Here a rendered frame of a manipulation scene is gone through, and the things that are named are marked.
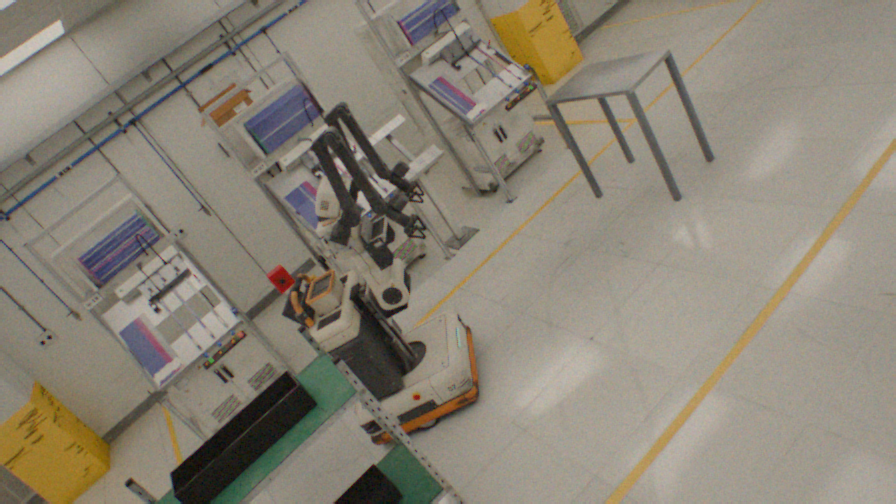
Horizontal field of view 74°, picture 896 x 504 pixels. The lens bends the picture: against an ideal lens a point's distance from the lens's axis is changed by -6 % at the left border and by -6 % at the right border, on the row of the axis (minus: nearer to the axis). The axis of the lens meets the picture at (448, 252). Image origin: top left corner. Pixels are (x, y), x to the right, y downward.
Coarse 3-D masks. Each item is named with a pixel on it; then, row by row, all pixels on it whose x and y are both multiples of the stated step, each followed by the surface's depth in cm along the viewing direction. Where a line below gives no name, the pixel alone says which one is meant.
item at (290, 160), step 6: (324, 126) 467; (318, 132) 465; (312, 138) 463; (300, 144) 461; (306, 144) 461; (294, 150) 458; (300, 150) 458; (306, 150) 459; (288, 156) 456; (294, 156) 456; (300, 156) 458; (282, 162) 454; (288, 162) 454; (294, 162) 458; (282, 168) 464; (288, 168) 457
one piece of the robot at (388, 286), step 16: (320, 224) 302; (336, 256) 311; (352, 256) 312; (368, 272) 314; (384, 272) 314; (400, 272) 322; (384, 288) 317; (400, 288) 318; (384, 304) 322; (400, 304) 322
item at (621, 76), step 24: (600, 72) 393; (624, 72) 370; (648, 72) 354; (672, 72) 368; (552, 96) 405; (576, 96) 381; (600, 96) 366; (696, 120) 382; (576, 144) 418; (624, 144) 443; (648, 144) 365; (600, 192) 435; (672, 192) 379
